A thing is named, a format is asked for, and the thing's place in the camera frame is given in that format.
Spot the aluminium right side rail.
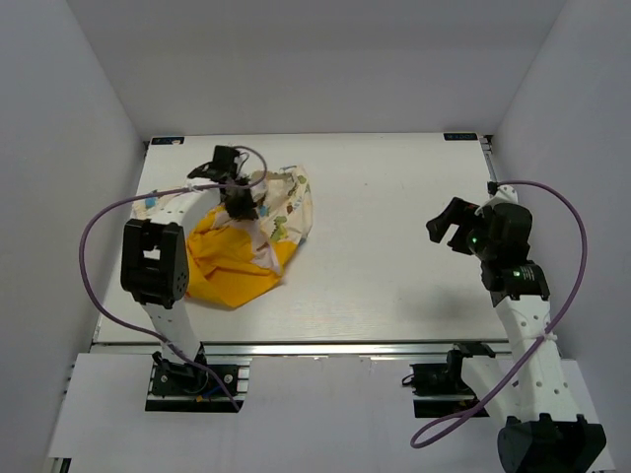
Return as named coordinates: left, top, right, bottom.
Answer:
left=478, top=135, right=499, bottom=182

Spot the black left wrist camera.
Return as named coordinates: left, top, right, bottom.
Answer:
left=187, top=145, right=241, bottom=182

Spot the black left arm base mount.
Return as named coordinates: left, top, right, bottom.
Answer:
left=145, top=352, right=249, bottom=413

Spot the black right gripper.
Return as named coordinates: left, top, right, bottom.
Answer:
left=426, top=197, right=497, bottom=262

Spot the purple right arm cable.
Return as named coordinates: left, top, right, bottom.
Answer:
left=410, top=179, right=589, bottom=449

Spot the yellow dinosaur print kids jacket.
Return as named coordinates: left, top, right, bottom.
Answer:
left=132, top=166, right=313, bottom=308

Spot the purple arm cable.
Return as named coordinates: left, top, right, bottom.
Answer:
left=410, top=179, right=589, bottom=449
left=80, top=144, right=270, bottom=413

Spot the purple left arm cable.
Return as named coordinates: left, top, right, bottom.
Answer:
left=80, top=144, right=270, bottom=413

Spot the dark blue corner label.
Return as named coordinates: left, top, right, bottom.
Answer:
left=443, top=132, right=478, bottom=141
left=150, top=136, right=184, bottom=146

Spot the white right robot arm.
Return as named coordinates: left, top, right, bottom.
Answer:
left=410, top=180, right=606, bottom=472

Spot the dark blue corner label left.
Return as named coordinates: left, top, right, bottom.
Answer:
left=150, top=136, right=184, bottom=146

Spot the dark blue corner label right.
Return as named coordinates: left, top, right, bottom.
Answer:
left=443, top=132, right=478, bottom=141

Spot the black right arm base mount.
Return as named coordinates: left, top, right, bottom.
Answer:
left=401, top=342, right=496, bottom=419

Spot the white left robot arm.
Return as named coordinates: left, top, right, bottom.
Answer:
left=120, top=175, right=254, bottom=393

